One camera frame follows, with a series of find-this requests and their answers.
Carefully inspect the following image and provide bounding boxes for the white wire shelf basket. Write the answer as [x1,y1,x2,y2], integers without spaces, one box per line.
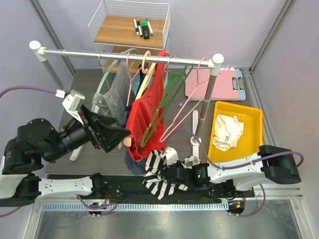
[87,0,171,83]

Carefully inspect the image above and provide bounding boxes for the pink clipboard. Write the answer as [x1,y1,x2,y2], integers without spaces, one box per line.
[184,68,240,102]

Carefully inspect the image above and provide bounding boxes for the mint green hanger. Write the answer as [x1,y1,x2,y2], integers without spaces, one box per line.
[91,48,139,113]

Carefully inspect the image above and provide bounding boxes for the silver clothes rack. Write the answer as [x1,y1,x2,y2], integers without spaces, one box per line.
[29,40,224,125]

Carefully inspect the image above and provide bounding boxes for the green capped marker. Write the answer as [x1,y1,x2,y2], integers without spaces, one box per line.
[146,18,154,36]

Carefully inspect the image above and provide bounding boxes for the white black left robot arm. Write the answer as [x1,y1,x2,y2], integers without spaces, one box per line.
[0,106,131,207]

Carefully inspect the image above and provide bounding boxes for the white slotted cable duct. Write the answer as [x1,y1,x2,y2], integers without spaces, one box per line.
[41,201,229,212]

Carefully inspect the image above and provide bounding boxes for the grey garment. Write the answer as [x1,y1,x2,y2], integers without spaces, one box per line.
[92,61,130,127]

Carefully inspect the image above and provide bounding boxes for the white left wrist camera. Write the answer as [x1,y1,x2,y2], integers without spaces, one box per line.
[55,90,85,125]

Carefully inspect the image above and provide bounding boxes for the green highlighter marker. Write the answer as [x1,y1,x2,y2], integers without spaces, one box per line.
[142,20,151,39]

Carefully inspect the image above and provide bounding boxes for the red t-shirt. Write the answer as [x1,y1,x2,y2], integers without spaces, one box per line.
[126,63,165,162]

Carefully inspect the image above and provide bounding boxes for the pink wire hanger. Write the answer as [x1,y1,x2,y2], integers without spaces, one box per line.
[159,57,231,142]
[118,51,143,150]

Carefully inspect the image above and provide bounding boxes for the navy blue garment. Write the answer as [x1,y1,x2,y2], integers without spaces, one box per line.
[124,70,146,175]

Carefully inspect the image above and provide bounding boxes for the yellow plastic tray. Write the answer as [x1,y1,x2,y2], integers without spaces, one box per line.
[207,101,263,163]

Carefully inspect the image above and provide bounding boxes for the white tank top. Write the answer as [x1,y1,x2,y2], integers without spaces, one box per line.
[212,115,244,152]

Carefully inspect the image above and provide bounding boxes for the black white marker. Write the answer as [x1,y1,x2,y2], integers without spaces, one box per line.
[136,19,143,37]
[133,19,139,35]

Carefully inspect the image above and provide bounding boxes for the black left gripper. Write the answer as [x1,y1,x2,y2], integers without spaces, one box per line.
[46,104,134,163]

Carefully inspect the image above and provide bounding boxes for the wooden hanger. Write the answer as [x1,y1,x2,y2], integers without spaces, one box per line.
[122,50,160,149]

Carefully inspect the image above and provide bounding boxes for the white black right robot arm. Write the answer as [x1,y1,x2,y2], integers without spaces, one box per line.
[163,145,304,197]

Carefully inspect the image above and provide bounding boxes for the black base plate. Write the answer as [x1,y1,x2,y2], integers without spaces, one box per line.
[47,174,255,204]

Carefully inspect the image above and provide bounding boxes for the black white striped top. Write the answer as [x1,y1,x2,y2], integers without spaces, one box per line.
[142,150,200,200]

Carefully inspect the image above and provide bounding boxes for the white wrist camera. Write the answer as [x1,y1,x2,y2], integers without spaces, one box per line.
[161,147,179,166]
[55,90,85,125]

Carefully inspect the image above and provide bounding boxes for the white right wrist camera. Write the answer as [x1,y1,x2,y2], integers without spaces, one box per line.
[161,147,179,166]

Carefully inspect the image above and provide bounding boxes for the green plastic hanger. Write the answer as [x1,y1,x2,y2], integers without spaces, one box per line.
[141,66,194,147]

